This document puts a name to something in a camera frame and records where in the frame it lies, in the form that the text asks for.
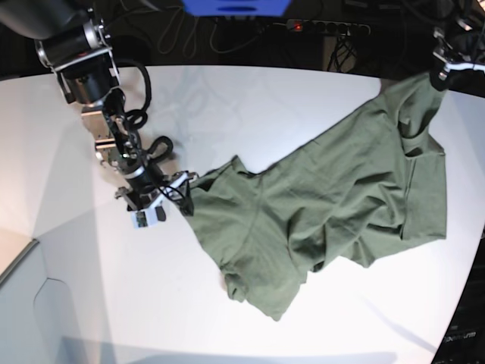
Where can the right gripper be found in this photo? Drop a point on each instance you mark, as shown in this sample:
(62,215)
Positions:
(149,183)

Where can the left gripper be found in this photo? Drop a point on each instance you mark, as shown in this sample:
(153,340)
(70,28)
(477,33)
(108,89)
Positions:
(450,66)

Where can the green t-shirt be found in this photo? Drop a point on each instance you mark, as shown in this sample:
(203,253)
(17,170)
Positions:
(371,186)

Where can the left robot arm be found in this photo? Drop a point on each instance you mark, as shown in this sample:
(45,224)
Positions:
(466,14)

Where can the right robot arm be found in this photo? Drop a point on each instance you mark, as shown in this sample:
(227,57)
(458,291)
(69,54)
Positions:
(71,41)

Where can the black power strip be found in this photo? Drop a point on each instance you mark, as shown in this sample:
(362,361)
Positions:
(327,28)

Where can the blue plastic bin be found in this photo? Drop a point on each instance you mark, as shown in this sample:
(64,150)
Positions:
(217,8)

